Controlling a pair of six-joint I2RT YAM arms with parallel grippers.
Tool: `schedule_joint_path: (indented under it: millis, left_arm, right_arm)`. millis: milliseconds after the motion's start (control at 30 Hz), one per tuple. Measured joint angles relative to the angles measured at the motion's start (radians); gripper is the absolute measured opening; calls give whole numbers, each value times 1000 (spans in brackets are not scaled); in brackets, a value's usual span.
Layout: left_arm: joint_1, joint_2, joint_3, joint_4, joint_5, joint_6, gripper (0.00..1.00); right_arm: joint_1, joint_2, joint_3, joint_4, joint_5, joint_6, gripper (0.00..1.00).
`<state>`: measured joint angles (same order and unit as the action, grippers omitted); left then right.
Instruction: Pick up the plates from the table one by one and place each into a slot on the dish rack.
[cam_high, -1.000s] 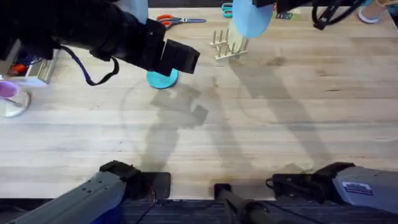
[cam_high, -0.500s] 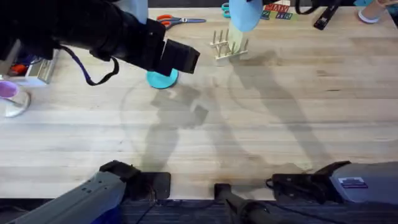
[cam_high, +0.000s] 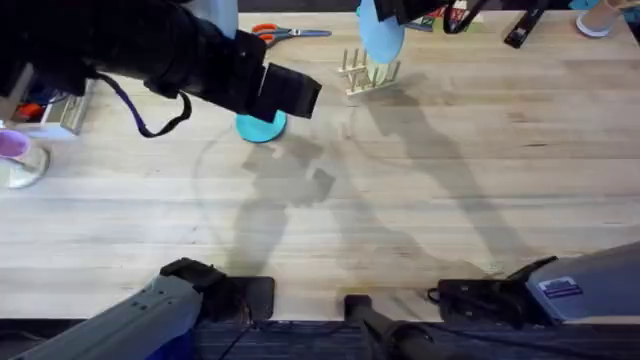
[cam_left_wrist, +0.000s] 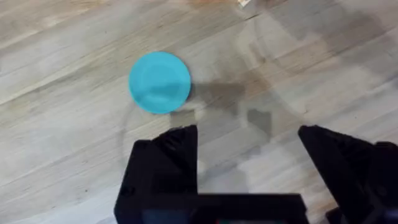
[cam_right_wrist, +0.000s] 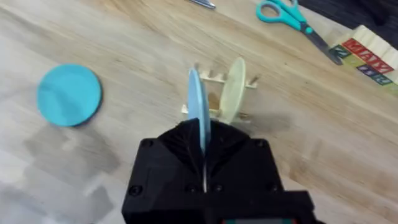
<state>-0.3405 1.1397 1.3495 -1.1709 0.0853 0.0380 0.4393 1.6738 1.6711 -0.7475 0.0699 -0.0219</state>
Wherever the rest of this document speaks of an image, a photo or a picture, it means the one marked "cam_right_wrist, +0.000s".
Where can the metal tool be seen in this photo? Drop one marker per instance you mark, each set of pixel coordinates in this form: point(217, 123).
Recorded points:
point(203, 3)

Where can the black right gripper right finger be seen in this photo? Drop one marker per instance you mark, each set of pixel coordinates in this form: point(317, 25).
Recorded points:
point(242, 161)

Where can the small wooden peg rack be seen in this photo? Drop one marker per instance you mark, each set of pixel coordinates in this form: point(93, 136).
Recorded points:
point(214, 81)

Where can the box with coloured letter blocks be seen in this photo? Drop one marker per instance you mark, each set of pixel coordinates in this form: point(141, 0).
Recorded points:
point(370, 59)

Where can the cream plate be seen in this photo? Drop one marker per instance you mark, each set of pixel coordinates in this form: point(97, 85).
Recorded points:
point(233, 90)

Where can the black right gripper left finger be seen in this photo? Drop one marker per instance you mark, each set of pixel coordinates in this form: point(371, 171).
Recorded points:
point(168, 161)

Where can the turquoise plate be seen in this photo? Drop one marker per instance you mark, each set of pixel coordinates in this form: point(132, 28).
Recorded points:
point(69, 95)

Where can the light blue plate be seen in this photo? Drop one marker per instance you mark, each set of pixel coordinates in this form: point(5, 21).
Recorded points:
point(199, 102)

